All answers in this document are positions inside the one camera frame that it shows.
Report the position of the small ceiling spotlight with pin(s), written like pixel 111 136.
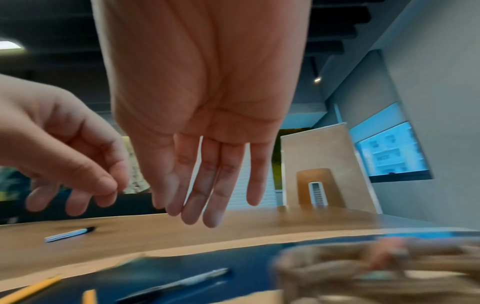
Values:
pixel 317 79

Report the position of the window with building view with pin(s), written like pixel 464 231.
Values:
pixel 390 151

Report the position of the linear ceiling light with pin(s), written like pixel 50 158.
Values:
pixel 9 45

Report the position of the grey clear pen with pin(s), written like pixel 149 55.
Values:
pixel 180 282

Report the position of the person's left hand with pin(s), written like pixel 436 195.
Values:
pixel 45 133

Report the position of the person's right hand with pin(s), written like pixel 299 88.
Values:
pixel 206 74

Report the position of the woven wicker basket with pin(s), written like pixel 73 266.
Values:
pixel 375 273

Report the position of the green foliage wall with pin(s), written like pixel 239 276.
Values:
pixel 276 160

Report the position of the grey roller blind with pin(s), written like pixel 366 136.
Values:
pixel 363 95

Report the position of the bunch of yellow pencils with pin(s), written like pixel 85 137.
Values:
pixel 30 291

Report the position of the brown metal-framed board panel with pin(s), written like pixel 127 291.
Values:
pixel 322 148

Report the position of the black white marker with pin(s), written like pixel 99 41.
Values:
pixel 69 234

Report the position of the brown wooden chair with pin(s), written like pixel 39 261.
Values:
pixel 303 184

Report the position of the wooden table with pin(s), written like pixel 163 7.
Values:
pixel 187 231

